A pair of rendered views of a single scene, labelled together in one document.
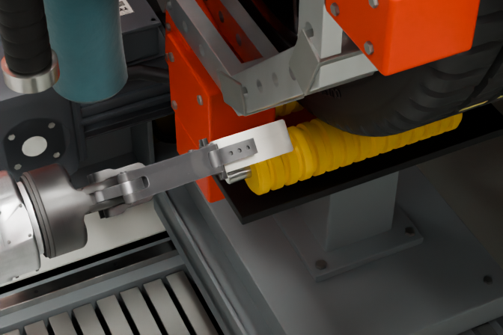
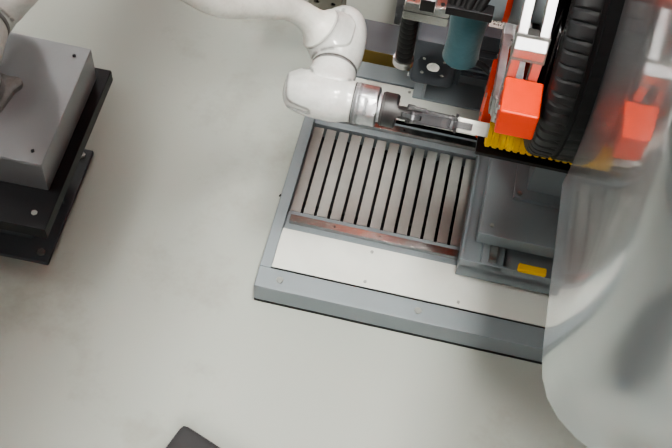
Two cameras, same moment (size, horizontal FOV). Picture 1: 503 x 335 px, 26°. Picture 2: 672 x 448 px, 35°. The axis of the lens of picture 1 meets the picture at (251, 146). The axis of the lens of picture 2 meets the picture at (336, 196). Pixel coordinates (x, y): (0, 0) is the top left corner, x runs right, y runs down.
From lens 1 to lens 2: 141 cm
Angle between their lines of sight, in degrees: 24
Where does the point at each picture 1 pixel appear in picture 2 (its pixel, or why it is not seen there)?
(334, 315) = (508, 217)
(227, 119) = not seen: hidden behind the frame
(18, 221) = (372, 107)
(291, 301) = (495, 200)
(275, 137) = (482, 129)
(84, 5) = (463, 30)
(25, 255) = (369, 120)
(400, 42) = (501, 124)
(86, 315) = (419, 154)
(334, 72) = not seen: hidden behind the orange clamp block
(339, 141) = not seen: hidden behind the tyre
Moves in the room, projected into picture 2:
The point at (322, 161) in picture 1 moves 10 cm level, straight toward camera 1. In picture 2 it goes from (516, 147) to (488, 173)
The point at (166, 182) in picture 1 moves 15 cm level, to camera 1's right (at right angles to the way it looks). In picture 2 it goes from (428, 122) to (487, 160)
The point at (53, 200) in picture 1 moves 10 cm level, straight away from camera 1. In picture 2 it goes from (387, 107) to (404, 74)
